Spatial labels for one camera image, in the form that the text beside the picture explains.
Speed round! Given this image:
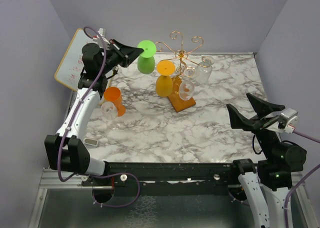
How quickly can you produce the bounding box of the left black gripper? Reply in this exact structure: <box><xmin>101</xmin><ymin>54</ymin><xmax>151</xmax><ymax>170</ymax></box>
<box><xmin>98</xmin><ymin>38</ymin><xmax>143</xmax><ymax>75</ymax></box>

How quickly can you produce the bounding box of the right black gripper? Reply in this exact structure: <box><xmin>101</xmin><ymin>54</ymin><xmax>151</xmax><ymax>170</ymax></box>
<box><xmin>228</xmin><ymin>91</ymin><xmax>286</xmax><ymax>159</ymax></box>

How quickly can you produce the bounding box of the green plastic goblet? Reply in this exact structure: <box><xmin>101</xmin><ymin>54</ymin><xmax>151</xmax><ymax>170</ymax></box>
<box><xmin>137</xmin><ymin>40</ymin><xmax>156</xmax><ymax>74</ymax></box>

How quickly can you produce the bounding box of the orange plastic goblet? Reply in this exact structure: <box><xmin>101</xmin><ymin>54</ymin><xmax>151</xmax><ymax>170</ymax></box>
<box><xmin>103</xmin><ymin>86</ymin><xmax>126</xmax><ymax>117</ymax></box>

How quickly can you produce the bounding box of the yellow plastic goblet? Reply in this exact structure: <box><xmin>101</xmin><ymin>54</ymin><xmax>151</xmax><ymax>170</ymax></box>
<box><xmin>155</xmin><ymin>60</ymin><xmax>176</xmax><ymax>97</ymax></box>

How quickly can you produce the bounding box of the clear patterned stemmed glass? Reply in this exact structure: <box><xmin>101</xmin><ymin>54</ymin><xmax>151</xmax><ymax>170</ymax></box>
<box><xmin>195</xmin><ymin>56</ymin><xmax>214</xmax><ymax>84</ymax></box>

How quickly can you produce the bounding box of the clear round wine glass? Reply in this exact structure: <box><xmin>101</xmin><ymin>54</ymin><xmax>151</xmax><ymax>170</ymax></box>
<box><xmin>178</xmin><ymin>65</ymin><xmax>197</xmax><ymax>101</ymax></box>

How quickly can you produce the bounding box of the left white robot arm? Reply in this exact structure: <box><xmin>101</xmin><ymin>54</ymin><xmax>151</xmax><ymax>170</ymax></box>
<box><xmin>44</xmin><ymin>39</ymin><xmax>144</xmax><ymax>186</ymax></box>

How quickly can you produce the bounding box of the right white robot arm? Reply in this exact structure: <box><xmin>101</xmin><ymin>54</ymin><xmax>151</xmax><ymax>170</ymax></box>
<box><xmin>227</xmin><ymin>93</ymin><xmax>307</xmax><ymax>228</ymax></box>

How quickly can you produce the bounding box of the white framed whiteboard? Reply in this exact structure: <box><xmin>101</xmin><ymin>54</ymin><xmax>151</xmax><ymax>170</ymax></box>
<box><xmin>54</xmin><ymin>28</ymin><xmax>103</xmax><ymax>91</ymax></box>

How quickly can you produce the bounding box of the small grey eraser block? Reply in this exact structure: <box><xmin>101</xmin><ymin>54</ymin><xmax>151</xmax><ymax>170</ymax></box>
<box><xmin>83</xmin><ymin>138</ymin><xmax>98</xmax><ymax>147</ymax></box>

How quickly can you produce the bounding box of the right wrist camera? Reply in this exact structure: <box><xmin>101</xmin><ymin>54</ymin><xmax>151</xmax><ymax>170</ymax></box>
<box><xmin>266</xmin><ymin>108</ymin><xmax>298</xmax><ymax>134</ymax></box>

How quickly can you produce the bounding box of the gold wire wine glass rack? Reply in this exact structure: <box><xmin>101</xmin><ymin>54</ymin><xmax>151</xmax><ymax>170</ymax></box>
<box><xmin>155</xmin><ymin>31</ymin><xmax>212</xmax><ymax>113</ymax></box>

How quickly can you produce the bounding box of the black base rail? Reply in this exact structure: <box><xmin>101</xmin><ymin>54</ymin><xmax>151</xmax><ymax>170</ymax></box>
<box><xmin>81</xmin><ymin>159</ymin><xmax>257</xmax><ymax>197</ymax></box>

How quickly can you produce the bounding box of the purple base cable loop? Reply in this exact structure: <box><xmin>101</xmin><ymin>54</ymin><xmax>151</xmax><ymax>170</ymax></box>
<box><xmin>91</xmin><ymin>172</ymin><xmax>141</xmax><ymax>209</ymax></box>

